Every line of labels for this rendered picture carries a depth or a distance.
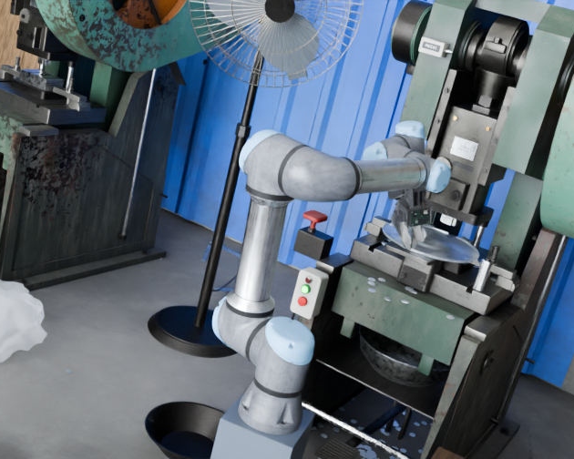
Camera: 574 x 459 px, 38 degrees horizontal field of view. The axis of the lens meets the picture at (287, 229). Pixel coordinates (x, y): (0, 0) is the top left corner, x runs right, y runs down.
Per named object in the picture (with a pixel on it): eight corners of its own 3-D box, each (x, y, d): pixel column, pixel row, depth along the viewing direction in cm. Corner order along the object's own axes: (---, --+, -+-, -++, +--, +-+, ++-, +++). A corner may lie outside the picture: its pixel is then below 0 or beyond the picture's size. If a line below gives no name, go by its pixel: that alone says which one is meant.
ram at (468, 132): (465, 216, 236) (497, 116, 227) (417, 198, 242) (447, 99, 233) (483, 208, 251) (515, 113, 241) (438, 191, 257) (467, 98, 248)
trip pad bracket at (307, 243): (310, 297, 251) (326, 237, 245) (283, 284, 255) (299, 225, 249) (319, 292, 256) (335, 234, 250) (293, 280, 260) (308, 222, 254)
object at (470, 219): (473, 234, 241) (478, 217, 239) (411, 210, 250) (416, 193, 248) (489, 226, 255) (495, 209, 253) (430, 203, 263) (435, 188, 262)
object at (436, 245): (451, 270, 224) (452, 267, 223) (363, 229, 239) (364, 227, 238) (494, 254, 247) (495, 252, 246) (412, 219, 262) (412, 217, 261)
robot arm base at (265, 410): (288, 443, 187) (299, 404, 184) (228, 417, 190) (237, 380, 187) (308, 413, 200) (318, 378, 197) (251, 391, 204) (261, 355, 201)
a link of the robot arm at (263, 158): (244, 372, 192) (287, 147, 172) (203, 341, 201) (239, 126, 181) (281, 358, 200) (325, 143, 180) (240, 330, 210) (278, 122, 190)
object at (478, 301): (485, 316, 235) (491, 297, 233) (348, 257, 255) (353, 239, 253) (514, 293, 261) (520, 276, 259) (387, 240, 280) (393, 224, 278)
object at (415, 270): (415, 305, 229) (430, 260, 225) (372, 285, 235) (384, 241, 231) (447, 286, 250) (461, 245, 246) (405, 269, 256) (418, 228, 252)
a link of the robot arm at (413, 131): (386, 126, 215) (407, 117, 220) (387, 166, 219) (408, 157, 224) (410, 130, 209) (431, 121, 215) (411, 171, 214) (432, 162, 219)
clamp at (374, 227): (409, 249, 257) (418, 219, 254) (362, 229, 264) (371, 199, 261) (416, 246, 262) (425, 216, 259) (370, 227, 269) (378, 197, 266)
